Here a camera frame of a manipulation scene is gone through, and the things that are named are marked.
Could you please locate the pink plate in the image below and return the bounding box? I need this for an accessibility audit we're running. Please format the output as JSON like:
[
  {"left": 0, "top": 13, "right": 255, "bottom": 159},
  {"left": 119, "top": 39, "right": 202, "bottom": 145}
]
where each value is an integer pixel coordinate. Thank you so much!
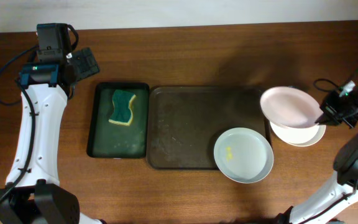
[{"left": 260, "top": 86, "right": 323, "bottom": 128}]

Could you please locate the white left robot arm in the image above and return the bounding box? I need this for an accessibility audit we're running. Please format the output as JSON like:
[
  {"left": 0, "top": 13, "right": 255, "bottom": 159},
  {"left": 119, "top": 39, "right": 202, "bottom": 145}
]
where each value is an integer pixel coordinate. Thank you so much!
[{"left": 0, "top": 48, "right": 100, "bottom": 223}]

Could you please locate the light blue plate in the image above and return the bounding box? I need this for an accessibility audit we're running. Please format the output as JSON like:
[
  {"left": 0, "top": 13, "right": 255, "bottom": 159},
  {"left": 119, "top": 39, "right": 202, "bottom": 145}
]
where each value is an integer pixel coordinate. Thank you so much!
[{"left": 213, "top": 128, "right": 274, "bottom": 184}]

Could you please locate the brown serving tray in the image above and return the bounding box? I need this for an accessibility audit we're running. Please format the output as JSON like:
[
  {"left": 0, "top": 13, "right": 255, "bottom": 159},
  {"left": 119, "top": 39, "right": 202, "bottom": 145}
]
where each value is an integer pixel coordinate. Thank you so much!
[{"left": 146, "top": 86, "right": 270, "bottom": 170}]

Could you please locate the green and yellow sponge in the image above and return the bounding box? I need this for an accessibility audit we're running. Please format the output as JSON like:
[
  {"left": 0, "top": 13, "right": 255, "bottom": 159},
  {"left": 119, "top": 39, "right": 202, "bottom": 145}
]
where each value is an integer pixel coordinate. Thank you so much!
[{"left": 109, "top": 90, "right": 136, "bottom": 126}]

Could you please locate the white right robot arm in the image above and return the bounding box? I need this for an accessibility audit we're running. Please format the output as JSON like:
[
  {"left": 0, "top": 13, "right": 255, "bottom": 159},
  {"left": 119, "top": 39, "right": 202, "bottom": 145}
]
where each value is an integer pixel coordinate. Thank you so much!
[{"left": 273, "top": 86, "right": 358, "bottom": 224}]

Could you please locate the black water tray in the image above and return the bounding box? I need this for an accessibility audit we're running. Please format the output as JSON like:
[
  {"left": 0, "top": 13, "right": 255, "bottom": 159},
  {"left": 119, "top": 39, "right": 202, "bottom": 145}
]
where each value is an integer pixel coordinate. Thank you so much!
[{"left": 86, "top": 82, "right": 149, "bottom": 159}]

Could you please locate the white plate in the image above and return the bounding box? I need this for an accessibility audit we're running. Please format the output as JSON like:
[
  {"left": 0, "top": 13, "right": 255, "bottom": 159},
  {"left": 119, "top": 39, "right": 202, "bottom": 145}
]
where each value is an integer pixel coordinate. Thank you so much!
[{"left": 270, "top": 122, "right": 326, "bottom": 147}]

